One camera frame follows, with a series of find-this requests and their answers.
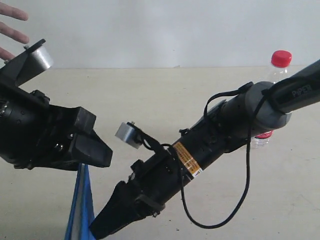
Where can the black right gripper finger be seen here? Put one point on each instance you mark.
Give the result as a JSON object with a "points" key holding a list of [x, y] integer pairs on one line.
{"points": [[126, 205]]}

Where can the person's open hand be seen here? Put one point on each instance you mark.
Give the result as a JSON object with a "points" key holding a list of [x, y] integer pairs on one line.
{"points": [[18, 14]]}

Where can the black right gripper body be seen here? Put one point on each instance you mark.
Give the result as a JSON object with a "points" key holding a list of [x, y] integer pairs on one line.
{"points": [[154, 182]]}

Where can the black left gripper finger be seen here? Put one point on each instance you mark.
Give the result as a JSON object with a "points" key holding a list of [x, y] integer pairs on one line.
{"points": [[84, 121], [90, 149]]}

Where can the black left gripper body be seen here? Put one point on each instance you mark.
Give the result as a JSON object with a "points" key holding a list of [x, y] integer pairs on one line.
{"points": [[35, 133]]}

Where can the blue ring binder notebook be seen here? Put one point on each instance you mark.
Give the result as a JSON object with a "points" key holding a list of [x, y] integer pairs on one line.
{"points": [[82, 208]]}

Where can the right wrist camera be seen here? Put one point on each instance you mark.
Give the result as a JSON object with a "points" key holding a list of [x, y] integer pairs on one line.
{"points": [[132, 135]]}

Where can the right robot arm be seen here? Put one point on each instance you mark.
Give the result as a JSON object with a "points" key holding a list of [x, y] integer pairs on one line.
{"points": [[252, 109]]}

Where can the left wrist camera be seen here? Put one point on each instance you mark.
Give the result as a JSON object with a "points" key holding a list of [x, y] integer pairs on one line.
{"points": [[33, 61]]}

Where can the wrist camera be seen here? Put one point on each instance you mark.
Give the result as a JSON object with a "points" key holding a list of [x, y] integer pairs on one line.
{"points": [[132, 135], [33, 61]]}

